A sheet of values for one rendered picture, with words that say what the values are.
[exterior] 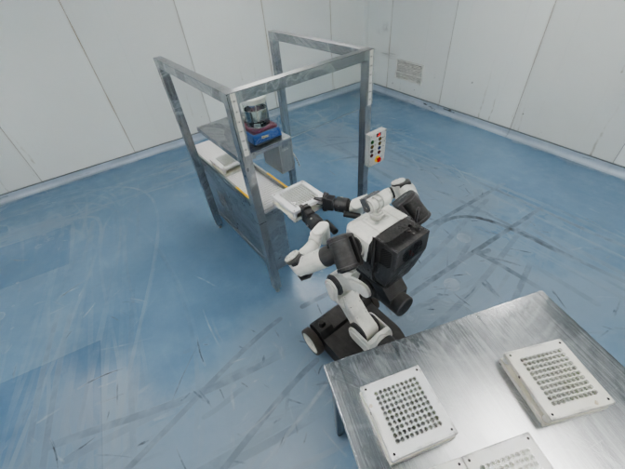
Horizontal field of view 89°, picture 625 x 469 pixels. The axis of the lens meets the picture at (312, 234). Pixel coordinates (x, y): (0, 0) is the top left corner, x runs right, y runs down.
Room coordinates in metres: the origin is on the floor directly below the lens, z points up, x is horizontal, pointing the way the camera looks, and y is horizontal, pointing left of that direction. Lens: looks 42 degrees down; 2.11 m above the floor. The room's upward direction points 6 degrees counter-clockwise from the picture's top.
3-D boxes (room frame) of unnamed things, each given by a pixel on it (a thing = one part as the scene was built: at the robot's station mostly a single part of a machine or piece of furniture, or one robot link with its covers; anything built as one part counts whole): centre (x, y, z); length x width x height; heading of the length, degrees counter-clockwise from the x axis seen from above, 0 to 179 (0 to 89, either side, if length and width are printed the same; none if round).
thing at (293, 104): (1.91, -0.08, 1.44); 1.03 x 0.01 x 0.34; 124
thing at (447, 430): (0.38, -0.26, 0.88); 0.25 x 0.24 x 0.02; 104
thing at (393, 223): (1.00, -0.32, 1.08); 0.34 x 0.30 x 0.36; 124
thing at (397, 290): (0.98, -0.33, 0.81); 0.28 x 0.13 x 0.18; 34
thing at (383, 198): (1.06, -0.29, 1.28); 0.10 x 0.07 x 0.09; 124
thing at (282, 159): (1.95, 0.17, 1.11); 0.22 x 0.11 x 0.20; 34
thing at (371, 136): (2.19, -0.54, 0.94); 0.17 x 0.06 x 0.26; 124
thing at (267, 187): (2.36, 0.60, 0.77); 1.35 x 0.25 x 0.05; 34
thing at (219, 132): (2.03, 0.40, 1.22); 0.62 x 0.38 x 0.04; 34
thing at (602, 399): (0.44, -0.83, 0.88); 0.25 x 0.24 x 0.02; 98
